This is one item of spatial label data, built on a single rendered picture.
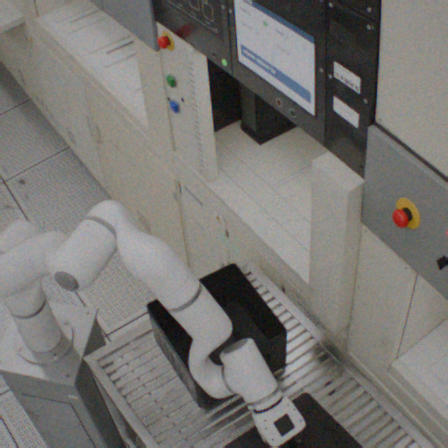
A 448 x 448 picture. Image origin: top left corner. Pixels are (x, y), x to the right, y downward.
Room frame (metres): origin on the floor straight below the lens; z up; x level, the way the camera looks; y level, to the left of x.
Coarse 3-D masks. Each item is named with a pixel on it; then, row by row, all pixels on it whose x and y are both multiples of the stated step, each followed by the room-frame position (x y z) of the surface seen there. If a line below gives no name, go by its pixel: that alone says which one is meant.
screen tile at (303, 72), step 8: (280, 32) 1.31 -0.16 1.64; (288, 32) 1.29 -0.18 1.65; (280, 40) 1.31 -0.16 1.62; (288, 40) 1.28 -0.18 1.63; (296, 40) 1.26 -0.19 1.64; (288, 48) 1.28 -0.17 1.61; (296, 48) 1.26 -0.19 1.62; (280, 56) 1.31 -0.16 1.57; (304, 56) 1.24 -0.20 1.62; (280, 64) 1.31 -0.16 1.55; (288, 64) 1.29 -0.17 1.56; (296, 64) 1.26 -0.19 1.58; (304, 64) 1.24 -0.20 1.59; (296, 72) 1.26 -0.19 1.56; (304, 72) 1.24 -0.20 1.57; (304, 80) 1.24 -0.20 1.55
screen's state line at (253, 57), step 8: (240, 48) 1.44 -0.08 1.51; (248, 56) 1.42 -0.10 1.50; (256, 56) 1.39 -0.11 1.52; (256, 64) 1.39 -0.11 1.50; (264, 64) 1.36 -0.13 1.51; (272, 72) 1.34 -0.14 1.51; (280, 72) 1.31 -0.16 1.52; (280, 80) 1.31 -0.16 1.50; (288, 80) 1.29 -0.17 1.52; (296, 88) 1.26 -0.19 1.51; (304, 88) 1.24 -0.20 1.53; (304, 96) 1.24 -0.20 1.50
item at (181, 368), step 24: (216, 288) 1.25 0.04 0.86; (240, 288) 1.25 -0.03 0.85; (168, 312) 1.18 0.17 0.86; (240, 312) 1.22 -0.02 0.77; (264, 312) 1.13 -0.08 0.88; (168, 336) 1.16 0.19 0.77; (240, 336) 1.12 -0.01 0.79; (264, 336) 1.13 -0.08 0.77; (168, 360) 1.08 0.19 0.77; (216, 360) 1.06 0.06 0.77; (192, 384) 0.93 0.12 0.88
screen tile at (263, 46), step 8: (240, 8) 1.43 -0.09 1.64; (248, 8) 1.41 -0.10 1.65; (240, 16) 1.44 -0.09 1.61; (248, 16) 1.41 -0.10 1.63; (256, 16) 1.38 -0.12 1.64; (256, 24) 1.38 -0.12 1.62; (240, 32) 1.44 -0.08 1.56; (248, 32) 1.41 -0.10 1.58; (264, 32) 1.36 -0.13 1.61; (248, 40) 1.41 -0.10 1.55; (256, 40) 1.39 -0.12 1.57; (264, 40) 1.36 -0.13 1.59; (256, 48) 1.39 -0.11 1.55; (264, 48) 1.36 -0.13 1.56
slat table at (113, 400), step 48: (144, 336) 1.17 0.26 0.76; (288, 336) 1.12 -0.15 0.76; (96, 384) 1.09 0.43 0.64; (144, 384) 1.01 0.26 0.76; (288, 384) 0.96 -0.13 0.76; (336, 384) 0.94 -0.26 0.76; (144, 432) 0.85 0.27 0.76; (192, 432) 0.84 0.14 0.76; (240, 432) 0.83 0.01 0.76; (384, 432) 0.77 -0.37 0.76
